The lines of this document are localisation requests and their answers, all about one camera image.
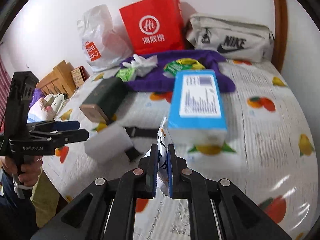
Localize small white sauce packet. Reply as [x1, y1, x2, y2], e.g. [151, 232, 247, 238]
[157, 116, 172, 197]

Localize green wet wipes pack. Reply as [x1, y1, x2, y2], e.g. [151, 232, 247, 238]
[116, 68, 137, 82]

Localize green snack packet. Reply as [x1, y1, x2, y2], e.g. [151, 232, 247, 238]
[164, 61, 185, 77]

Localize yellow black glove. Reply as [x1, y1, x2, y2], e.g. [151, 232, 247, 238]
[176, 57, 205, 70]

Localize person's left hand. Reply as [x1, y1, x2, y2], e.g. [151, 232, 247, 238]
[1, 155, 43, 187]

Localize white plush toy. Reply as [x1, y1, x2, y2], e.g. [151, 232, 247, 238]
[27, 94, 65, 123]

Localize purple plush toy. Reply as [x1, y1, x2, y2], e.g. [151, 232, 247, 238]
[29, 88, 45, 108]

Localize white foam block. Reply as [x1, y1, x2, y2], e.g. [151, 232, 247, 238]
[84, 122, 133, 163]

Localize wooden headboard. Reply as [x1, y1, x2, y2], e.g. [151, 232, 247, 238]
[36, 60, 76, 96]

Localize dark green gold box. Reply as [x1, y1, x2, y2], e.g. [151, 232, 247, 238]
[79, 77, 128, 123]

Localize brown patterned book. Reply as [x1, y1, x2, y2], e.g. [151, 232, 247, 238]
[71, 66, 89, 89]

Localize blue tissue pack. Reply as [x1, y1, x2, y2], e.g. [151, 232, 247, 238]
[168, 70, 227, 147]

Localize fruit print tablecloth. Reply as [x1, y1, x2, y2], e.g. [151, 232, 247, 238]
[43, 60, 319, 239]

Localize white Miniso plastic bag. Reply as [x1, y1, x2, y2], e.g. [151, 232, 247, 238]
[76, 4, 132, 73]

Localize red Haidilao paper bag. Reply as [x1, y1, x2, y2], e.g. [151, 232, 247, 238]
[119, 0, 185, 55]

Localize grey Nike waist bag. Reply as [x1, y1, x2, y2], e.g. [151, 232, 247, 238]
[186, 14, 274, 62]

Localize black strap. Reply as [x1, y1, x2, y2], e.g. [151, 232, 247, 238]
[124, 126, 159, 162]

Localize wooden door frame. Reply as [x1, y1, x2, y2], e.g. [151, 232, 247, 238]
[271, 0, 288, 72]

